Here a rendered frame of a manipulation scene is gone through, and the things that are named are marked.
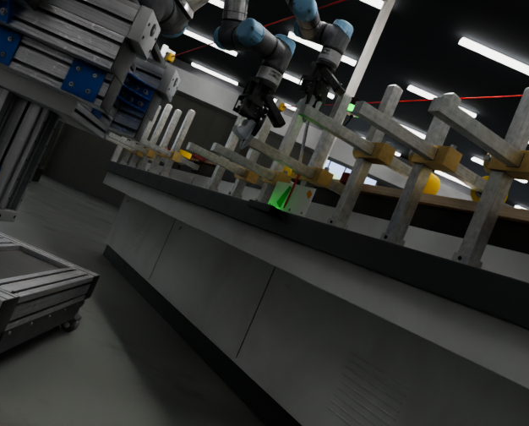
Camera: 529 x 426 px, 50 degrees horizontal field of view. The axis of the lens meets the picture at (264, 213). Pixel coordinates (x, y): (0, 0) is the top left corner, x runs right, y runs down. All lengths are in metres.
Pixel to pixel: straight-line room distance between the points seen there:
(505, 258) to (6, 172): 1.37
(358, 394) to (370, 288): 0.36
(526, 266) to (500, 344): 0.32
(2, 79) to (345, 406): 1.32
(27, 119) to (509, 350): 1.37
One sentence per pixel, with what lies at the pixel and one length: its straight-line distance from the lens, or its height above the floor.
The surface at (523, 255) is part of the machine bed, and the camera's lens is 1.49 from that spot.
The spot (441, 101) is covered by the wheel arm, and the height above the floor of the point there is 0.95.
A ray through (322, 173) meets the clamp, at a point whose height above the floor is 0.85.
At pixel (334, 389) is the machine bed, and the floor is 0.26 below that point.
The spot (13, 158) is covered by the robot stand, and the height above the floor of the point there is 0.51.
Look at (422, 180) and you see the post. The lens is 1.51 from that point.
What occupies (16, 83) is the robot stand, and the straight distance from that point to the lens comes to 1.68.
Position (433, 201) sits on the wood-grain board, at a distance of 1.71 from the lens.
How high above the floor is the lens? 0.57
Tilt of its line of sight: 3 degrees up
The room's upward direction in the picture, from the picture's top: 23 degrees clockwise
